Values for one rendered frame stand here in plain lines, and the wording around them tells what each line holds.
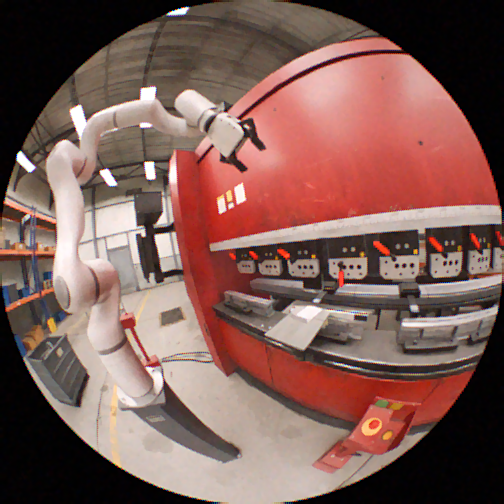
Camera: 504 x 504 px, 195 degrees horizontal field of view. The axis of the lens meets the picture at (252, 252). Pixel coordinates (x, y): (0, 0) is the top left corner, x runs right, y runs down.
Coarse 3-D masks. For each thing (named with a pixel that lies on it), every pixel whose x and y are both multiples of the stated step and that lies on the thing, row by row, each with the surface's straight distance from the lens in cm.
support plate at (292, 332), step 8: (296, 312) 75; (320, 312) 73; (328, 312) 73; (288, 320) 70; (296, 320) 69; (312, 320) 68; (320, 320) 68; (272, 328) 66; (280, 328) 65; (288, 328) 65; (296, 328) 64; (304, 328) 64; (312, 328) 64; (272, 336) 62; (280, 336) 61; (288, 336) 61; (296, 336) 60; (304, 336) 60; (312, 336) 60; (288, 344) 58; (296, 344) 57; (304, 344) 57
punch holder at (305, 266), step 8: (304, 240) 64; (312, 240) 62; (320, 240) 69; (288, 248) 69; (296, 248) 66; (304, 248) 65; (312, 248) 63; (320, 248) 68; (296, 256) 67; (304, 256) 65; (320, 256) 67; (288, 264) 70; (296, 264) 68; (304, 264) 66; (312, 264) 64; (320, 264) 68; (296, 272) 69; (304, 272) 67; (312, 272) 66; (320, 272) 68
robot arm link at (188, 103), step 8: (184, 96) 54; (192, 96) 53; (200, 96) 54; (176, 104) 56; (184, 104) 53; (192, 104) 51; (200, 104) 50; (208, 104) 50; (184, 112) 53; (192, 112) 50; (200, 112) 48; (192, 120) 51
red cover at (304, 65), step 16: (336, 48) 105; (352, 48) 104; (368, 48) 105; (384, 48) 108; (400, 48) 114; (288, 64) 106; (304, 64) 99; (320, 64) 96; (272, 80) 103; (288, 80) 97; (256, 96) 104; (240, 112) 108; (208, 144) 132
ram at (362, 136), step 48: (288, 96) 89; (336, 96) 78; (384, 96) 76; (432, 96) 87; (288, 144) 74; (336, 144) 65; (384, 144) 63; (432, 144) 69; (288, 192) 68; (336, 192) 60; (384, 192) 58; (432, 192) 63; (480, 192) 78; (288, 240) 68
